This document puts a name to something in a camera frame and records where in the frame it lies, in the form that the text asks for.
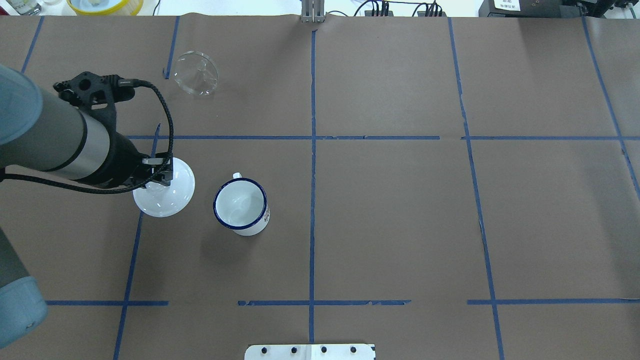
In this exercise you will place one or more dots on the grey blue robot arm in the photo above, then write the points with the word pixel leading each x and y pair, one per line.
pixel 70 140

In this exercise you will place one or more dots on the white enamel mug blue rim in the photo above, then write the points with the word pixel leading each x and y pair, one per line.
pixel 241 205

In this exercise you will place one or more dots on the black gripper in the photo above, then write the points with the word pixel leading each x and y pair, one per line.
pixel 121 161

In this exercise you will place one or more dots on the black power strip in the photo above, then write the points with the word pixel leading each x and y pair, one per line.
pixel 402 8

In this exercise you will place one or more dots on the grey aluminium frame post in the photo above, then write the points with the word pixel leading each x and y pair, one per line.
pixel 313 11

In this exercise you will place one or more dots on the white metal base plate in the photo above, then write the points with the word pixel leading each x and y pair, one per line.
pixel 326 351

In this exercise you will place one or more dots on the black equipment box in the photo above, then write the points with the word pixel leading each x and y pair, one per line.
pixel 558 9

